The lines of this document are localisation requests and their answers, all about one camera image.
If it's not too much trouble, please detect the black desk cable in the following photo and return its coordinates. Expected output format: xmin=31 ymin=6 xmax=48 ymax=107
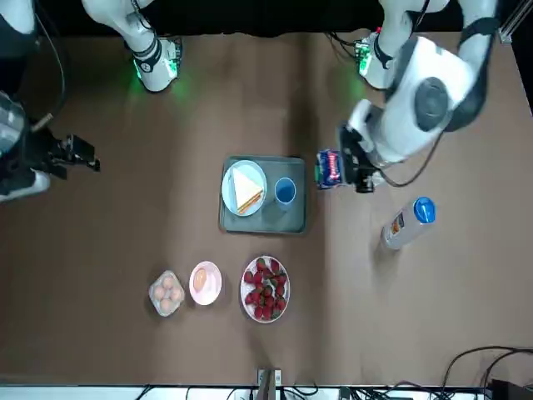
xmin=441 ymin=344 xmax=533 ymax=400

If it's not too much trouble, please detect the grey rectangular tray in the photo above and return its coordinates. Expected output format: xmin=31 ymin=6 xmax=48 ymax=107
xmin=217 ymin=155 xmax=308 ymax=236

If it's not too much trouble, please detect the clear bottle blue cap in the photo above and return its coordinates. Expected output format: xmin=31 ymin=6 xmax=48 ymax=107
xmin=381 ymin=196 xmax=437 ymax=251

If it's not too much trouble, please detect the blue white milk carton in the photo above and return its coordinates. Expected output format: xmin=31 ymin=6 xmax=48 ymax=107
xmin=314 ymin=148 xmax=347 ymax=191

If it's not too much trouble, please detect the aluminium post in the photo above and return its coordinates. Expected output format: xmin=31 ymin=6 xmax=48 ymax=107
xmin=257 ymin=367 xmax=282 ymax=400

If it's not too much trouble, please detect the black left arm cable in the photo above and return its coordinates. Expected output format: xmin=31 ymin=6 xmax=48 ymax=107
xmin=382 ymin=124 xmax=445 ymax=188

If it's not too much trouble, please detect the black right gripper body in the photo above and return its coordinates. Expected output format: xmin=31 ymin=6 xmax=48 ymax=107
xmin=32 ymin=128 xmax=71 ymax=180

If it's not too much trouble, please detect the light blue plate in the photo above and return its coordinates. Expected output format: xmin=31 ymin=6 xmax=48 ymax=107
xmin=221 ymin=159 xmax=268 ymax=218

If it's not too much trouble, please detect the clear plastic egg box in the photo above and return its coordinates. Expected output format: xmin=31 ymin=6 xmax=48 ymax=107
xmin=148 ymin=269 xmax=186 ymax=318

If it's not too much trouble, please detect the blue cup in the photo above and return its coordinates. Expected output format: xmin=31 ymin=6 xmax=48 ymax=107
xmin=273 ymin=176 xmax=298 ymax=213

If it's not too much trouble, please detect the red strawberry pile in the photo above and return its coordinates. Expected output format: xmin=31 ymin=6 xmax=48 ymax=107
xmin=243 ymin=257 xmax=289 ymax=321

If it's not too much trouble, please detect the aluminium frame rail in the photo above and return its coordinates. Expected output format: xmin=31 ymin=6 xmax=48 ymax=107
xmin=497 ymin=0 xmax=533 ymax=43

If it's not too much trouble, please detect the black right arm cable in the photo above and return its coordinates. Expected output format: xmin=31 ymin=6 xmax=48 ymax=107
xmin=35 ymin=0 xmax=67 ymax=126

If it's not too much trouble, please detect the dark brown box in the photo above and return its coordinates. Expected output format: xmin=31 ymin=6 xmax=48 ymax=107
xmin=491 ymin=377 xmax=533 ymax=400

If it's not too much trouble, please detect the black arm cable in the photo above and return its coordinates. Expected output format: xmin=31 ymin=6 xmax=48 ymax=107
xmin=382 ymin=124 xmax=445 ymax=188
xmin=35 ymin=0 xmax=67 ymax=126

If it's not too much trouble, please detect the white round plate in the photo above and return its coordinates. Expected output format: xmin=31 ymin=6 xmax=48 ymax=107
xmin=239 ymin=255 xmax=291 ymax=324

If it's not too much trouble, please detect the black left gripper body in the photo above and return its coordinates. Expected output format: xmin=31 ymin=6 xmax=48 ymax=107
xmin=337 ymin=122 xmax=376 ymax=195

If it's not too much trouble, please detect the triangular white bread sandwich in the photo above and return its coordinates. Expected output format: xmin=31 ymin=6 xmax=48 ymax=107
xmin=231 ymin=165 xmax=266 ymax=215

